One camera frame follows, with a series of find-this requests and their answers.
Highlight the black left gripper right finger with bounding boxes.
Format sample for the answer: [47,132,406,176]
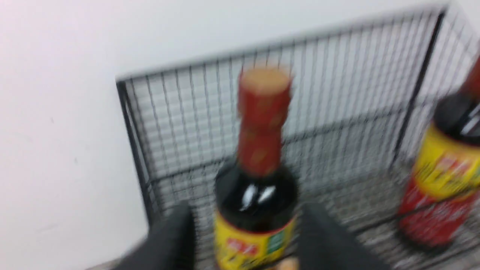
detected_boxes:
[298,203,391,270]

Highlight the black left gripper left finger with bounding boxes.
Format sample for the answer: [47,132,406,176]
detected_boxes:
[114,202,197,270]

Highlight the soy sauce bottle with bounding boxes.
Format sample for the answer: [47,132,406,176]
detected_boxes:
[214,67,299,270]
[397,59,480,251]

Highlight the black wire mesh shelf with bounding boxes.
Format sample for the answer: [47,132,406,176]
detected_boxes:
[116,6,479,270]

